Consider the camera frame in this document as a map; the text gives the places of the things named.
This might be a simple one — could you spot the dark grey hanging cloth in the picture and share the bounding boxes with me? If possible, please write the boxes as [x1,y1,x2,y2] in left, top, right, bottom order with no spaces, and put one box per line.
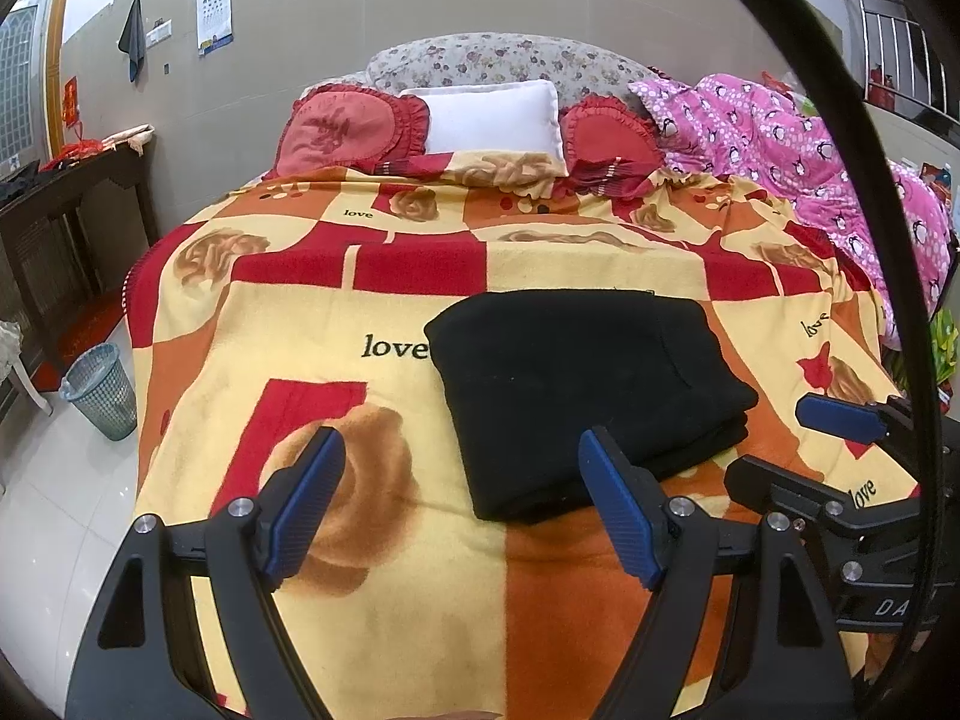
[118,0,147,82]

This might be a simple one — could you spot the floral upholstered headboard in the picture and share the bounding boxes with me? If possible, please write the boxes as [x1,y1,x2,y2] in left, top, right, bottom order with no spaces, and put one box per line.
[300,32,661,102]

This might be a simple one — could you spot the black cable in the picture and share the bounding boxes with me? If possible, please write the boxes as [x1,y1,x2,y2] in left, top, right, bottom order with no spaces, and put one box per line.
[694,0,946,720]

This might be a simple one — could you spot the white plastic chair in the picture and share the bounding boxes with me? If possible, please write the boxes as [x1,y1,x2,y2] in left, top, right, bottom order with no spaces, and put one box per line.
[0,321,55,417]

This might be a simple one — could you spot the red floor mat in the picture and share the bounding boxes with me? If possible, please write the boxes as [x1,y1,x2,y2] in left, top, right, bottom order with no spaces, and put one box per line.
[34,296,125,391]

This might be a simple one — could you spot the beige cloth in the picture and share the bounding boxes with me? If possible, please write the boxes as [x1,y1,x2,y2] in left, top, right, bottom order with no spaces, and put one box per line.
[101,124,157,155]

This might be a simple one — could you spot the white pillow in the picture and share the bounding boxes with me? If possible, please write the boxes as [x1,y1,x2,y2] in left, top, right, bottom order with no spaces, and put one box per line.
[401,79,567,177]

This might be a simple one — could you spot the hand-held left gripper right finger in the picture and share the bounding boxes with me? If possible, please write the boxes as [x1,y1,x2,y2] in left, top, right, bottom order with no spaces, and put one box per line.
[577,426,856,720]

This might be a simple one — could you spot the white wall poster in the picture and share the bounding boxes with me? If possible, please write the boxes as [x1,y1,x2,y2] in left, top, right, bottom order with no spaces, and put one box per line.
[196,0,235,55]

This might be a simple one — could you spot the round red ruffled pillow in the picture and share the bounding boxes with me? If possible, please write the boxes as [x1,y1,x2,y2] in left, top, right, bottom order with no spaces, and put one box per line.
[274,84,430,179]

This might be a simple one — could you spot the black pants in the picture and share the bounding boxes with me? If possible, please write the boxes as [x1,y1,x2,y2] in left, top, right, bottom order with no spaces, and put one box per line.
[424,289,760,522]

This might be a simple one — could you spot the dark wooden desk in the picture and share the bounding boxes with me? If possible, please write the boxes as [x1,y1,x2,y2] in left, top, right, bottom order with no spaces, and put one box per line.
[0,136,162,383]

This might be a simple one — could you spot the metal railing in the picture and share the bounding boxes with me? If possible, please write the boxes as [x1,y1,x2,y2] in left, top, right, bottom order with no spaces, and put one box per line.
[840,0,960,121]

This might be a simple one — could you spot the pink printed quilt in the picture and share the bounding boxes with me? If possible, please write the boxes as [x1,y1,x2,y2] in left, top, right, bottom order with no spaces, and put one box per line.
[628,71,953,350]

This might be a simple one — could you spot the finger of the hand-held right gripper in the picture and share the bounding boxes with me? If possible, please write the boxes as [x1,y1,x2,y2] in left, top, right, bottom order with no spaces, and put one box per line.
[724,454,912,541]
[796,394,910,458]

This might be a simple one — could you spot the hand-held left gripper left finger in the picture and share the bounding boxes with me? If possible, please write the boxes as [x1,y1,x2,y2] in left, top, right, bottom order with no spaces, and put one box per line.
[66,426,347,720]

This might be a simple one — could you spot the window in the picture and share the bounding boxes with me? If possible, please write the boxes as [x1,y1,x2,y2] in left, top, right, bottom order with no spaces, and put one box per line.
[0,4,40,166]

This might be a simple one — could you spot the heart-shaped red ruffled pillow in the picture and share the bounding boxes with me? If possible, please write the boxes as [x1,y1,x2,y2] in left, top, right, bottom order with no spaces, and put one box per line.
[559,95,668,196]

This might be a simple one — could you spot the grey mesh wastebasket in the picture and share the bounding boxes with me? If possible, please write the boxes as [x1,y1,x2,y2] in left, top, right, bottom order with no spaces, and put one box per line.
[60,343,138,442]

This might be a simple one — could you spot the red and yellow printed blanket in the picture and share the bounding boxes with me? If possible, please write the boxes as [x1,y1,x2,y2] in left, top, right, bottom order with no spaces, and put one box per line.
[124,150,912,720]

